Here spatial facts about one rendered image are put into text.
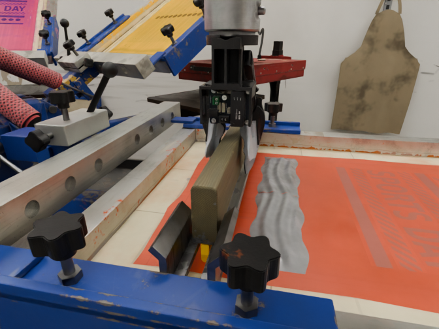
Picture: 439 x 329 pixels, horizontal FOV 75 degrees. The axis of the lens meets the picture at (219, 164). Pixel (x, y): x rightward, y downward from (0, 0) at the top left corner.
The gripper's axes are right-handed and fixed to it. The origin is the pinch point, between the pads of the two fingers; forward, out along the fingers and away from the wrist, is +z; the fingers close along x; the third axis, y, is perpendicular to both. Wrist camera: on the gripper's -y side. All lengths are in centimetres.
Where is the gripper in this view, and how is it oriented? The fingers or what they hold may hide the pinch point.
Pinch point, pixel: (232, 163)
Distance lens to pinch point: 49.2
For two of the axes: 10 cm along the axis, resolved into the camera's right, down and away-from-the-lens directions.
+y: -2.0, 3.9, -9.0
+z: 0.0, 9.2, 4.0
